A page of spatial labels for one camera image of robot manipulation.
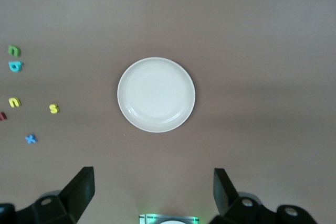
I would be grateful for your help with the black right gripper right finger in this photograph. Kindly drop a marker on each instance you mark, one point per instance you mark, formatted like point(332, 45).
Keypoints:
point(228, 197)

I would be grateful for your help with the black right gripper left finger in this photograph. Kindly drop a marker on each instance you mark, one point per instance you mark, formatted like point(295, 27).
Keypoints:
point(71, 197)

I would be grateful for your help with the yellow letter s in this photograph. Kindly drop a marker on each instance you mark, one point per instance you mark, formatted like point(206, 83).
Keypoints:
point(54, 108)

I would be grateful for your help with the yellow letter u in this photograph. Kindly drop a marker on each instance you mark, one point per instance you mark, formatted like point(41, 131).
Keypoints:
point(14, 99)

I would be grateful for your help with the teal letter b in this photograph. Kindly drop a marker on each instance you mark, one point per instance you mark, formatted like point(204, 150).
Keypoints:
point(11, 64)

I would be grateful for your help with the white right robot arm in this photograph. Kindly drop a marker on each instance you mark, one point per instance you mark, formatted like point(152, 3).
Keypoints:
point(170, 222)

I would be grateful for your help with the blue letter x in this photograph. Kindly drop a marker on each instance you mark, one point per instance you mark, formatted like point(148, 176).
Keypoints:
point(31, 138)

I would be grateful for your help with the beige round plate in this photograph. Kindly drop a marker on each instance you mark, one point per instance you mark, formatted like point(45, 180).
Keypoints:
point(156, 94)

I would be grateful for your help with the brown table cover sheet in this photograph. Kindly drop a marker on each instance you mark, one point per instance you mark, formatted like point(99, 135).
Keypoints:
point(236, 51)

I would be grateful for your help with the green letter n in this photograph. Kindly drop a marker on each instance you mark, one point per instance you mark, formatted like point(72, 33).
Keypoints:
point(14, 47)

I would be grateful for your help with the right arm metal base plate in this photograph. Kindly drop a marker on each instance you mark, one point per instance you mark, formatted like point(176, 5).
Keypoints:
point(147, 218)

